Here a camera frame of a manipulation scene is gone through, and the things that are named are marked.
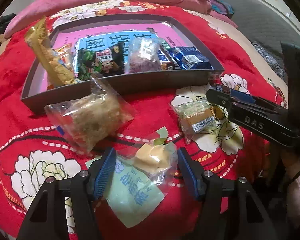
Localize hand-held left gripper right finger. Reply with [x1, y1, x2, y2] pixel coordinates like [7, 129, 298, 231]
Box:
[177, 147, 277, 240]

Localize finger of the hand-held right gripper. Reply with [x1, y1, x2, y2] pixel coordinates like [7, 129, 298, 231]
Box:
[206, 89, 300, 145]
[215, 84, 290, 113]

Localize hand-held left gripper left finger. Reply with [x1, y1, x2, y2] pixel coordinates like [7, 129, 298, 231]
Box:
[16, 147, 117, 240]

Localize pale green pastry packet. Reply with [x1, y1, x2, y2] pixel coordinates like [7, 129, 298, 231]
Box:
[86, 127, 178, 228]

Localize clear packet with rice cake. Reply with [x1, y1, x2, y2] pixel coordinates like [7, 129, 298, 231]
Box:
[44, 79, 138, 155]

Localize blue and clear snack packet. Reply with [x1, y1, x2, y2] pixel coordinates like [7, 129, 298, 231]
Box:
[169, 46, 213, 71]

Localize blue white striped snack bar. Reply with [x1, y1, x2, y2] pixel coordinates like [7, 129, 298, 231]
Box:
[159, 45, 180, 72]

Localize grey box with pink lining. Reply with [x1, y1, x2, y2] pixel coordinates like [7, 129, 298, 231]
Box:
[20, 14, 225, 115]

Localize clear packet with purple cake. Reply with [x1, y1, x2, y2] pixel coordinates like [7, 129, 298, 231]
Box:
[124, 38, 167, 75]

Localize black green pea snack packet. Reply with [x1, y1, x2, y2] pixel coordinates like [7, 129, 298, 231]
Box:
[76, 42, 127, 80]

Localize yellow snack packet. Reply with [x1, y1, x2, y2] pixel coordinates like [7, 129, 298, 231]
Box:
[24, 16, 77, 87]

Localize black and white patterned cloth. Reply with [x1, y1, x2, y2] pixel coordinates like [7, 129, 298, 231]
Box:
[251, 41, 287, 79]

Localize beige bedsheet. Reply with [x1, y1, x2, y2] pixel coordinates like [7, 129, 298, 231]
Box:
[207, 12, 288, 98]

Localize grey headboard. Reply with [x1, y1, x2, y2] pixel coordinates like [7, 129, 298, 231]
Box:
[200, 0, 300, 58]

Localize purple and teal clothes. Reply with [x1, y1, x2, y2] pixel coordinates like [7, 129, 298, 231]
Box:
[210, 0, 234, 15]

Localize red floral blanket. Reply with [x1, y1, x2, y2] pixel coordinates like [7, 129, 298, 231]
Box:
[0, 1, 288, 240]

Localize orange snack packet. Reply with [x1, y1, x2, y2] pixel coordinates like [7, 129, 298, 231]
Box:
[51, 44, 74, 70]

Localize pink long pillow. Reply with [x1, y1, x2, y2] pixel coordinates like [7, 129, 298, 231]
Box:
[4, 0, 210, 39]

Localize dark cloth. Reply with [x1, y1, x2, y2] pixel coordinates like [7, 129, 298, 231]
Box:
[0, 14, 17, 34]

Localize beaded string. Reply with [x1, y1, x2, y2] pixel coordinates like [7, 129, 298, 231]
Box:
[267, 78, 288, 108]

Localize black cable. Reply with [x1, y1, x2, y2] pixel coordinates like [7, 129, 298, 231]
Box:
[287, 160, 300, 183]

